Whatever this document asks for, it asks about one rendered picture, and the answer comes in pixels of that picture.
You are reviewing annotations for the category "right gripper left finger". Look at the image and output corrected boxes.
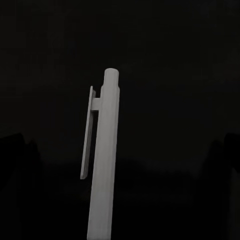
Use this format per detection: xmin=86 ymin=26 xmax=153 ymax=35
xmin=0 ymin=133 xmax=26 ymax=193

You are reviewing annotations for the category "pen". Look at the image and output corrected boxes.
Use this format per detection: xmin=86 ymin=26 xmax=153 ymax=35
xmin=80 ymin=68 xmax=120 ymax=240

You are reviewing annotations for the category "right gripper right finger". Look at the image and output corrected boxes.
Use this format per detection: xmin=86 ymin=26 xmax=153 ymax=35
xmin=223 ymin=133 xmax=240 ymax=175

